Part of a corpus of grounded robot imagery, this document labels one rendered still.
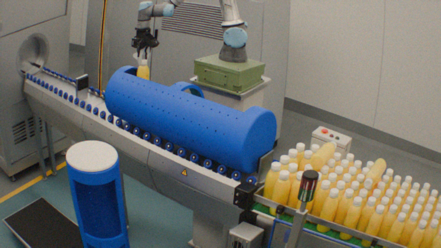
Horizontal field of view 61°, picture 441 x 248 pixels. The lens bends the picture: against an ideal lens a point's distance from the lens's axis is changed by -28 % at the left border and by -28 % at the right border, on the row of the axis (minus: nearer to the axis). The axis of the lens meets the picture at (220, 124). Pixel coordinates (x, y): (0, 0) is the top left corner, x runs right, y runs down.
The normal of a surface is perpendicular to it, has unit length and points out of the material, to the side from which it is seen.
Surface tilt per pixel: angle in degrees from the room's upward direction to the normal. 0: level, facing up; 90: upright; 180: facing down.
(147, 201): 0
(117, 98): 79
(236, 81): 90
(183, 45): 90
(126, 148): 70
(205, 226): 90
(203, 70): 90
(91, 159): 0
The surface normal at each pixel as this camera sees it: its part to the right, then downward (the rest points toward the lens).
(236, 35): -0.02, 0.48
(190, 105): -0.35, -0.46
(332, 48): -0.55, 0.33
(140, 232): 0.06, -0.90
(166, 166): -0.54, -0.01
